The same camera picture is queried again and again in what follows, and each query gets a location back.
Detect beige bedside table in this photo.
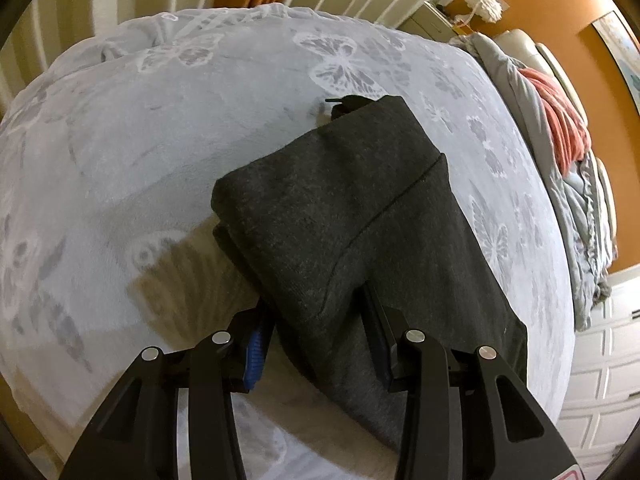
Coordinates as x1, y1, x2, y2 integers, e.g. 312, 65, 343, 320
398, 1, 458, 42

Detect grey rumpled duvet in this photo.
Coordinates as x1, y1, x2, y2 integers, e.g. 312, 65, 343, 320
449, 32, 617, 332

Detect framed wall picture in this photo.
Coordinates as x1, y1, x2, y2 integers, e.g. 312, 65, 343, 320
591, 10, 640, 108

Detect white flower lamp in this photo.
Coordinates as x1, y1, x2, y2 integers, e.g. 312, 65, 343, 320
454, 0, 503, 26

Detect dark grey pants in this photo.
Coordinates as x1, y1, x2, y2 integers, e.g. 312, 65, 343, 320
212, 96, 527, 448

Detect light blue butterfly bedspread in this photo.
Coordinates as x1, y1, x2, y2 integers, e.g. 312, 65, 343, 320
1, 4, 574, 479

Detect pink red blanket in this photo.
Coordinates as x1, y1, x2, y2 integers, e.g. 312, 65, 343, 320
518, 68, 591, 177

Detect white panelled wardrobe doors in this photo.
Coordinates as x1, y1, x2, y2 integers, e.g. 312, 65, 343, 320
556, 266, 640, 479

